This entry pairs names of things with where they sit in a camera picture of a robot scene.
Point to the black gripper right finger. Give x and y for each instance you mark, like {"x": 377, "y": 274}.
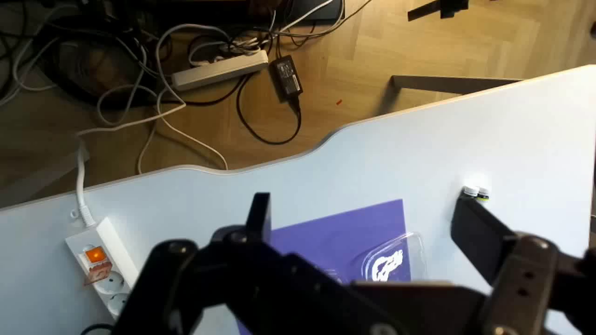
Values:
{"x": 485, "y": 242}

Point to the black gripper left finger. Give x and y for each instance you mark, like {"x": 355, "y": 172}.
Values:
{"x": 187, "y": 291}

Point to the white battery with green end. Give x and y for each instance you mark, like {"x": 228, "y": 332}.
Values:
{"x": 484, "y": 196}

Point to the white marker pen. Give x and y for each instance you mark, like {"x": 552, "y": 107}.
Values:
{"x": 471, "y": 190}

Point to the purple mat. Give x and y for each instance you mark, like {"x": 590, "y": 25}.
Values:
{"x": 348, "y": 235}

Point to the white floor power strip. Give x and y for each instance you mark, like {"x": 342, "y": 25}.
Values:
{"x": 217, "y": 69}

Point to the black power adapter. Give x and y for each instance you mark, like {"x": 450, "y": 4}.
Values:
{"x": 286, "y": 77}

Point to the white power strip orange switch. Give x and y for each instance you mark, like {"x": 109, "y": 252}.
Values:
{"x": 109, "y": 261}

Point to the black floor bracket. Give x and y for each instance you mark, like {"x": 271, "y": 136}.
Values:
{"x": 439, "y": 8}

